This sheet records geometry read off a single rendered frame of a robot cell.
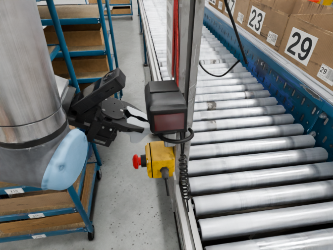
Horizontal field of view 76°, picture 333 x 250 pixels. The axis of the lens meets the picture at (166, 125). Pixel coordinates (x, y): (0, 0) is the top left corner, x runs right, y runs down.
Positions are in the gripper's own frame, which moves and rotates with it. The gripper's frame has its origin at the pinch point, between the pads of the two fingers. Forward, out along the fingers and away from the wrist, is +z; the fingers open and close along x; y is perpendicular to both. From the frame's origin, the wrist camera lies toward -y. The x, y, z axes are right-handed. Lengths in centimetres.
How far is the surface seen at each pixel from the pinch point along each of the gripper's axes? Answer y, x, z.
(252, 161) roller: 2.9, -3.4, 37.0
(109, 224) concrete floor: 97, -26, 23
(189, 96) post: -10.9, 1.9, 1.4
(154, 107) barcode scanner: -10.9, 11.2, -7.5
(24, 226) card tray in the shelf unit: 101, -22, -20
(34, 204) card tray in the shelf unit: 78, -22, -19
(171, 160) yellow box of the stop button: 5.8, 3.5, 6.8
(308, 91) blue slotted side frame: -22, -22, 54
